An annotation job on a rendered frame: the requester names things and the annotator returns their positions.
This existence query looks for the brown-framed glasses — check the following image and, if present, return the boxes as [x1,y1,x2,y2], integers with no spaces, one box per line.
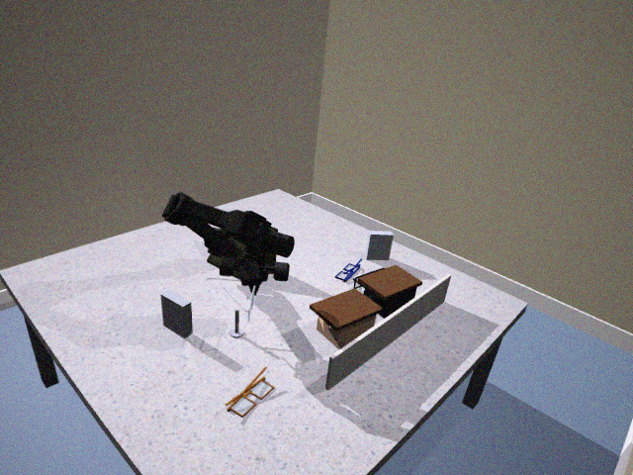
[226,366,275,418]

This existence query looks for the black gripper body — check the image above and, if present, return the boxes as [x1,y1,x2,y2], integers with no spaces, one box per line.
[220,248,290,281]

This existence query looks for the white rectangular block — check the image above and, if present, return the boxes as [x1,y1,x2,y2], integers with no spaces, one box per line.
[160,290,193,338]
[365,231,394,260]

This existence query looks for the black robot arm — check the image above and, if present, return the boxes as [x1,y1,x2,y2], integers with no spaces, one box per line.
[162,192,295,286]

